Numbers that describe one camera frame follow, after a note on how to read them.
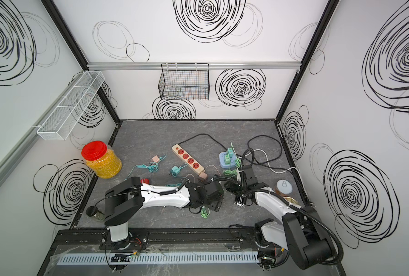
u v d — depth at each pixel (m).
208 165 0.96
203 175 0.92
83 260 0.69
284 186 0.84
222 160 0.97
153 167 0.96
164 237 0.75
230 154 0.96
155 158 0.98
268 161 0.99
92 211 0.79
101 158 0.83
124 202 0.47
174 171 0.93
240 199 0.83
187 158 0.98
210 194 0.64
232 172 0.93
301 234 0.42
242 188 0.69
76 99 0.83
